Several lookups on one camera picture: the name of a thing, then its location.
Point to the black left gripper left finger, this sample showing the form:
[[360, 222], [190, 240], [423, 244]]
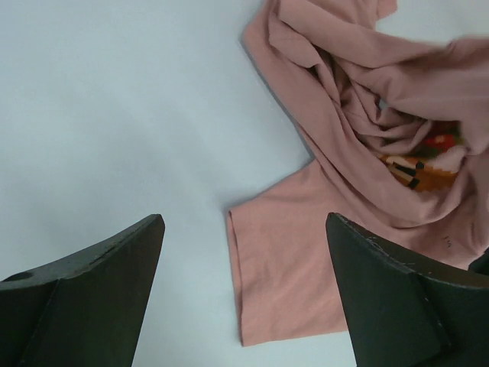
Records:
[[85, 309]]

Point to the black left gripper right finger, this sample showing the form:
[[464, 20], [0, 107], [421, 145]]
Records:
[[403, 308]]

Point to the pink t shirt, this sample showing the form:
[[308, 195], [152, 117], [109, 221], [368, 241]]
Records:
[[399, 135]]

